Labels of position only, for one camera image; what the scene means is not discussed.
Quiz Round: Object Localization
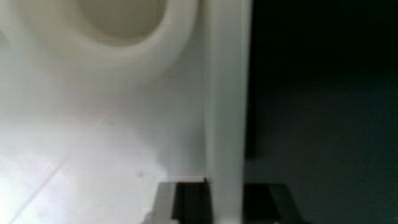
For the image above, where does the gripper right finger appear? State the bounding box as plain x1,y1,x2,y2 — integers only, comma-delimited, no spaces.
243,183,309,224

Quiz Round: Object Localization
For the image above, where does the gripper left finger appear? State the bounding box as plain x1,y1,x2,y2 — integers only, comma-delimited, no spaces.
140,182,213,224

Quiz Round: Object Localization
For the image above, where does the white square table top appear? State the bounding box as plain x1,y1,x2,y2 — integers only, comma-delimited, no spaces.
0,0,252,224

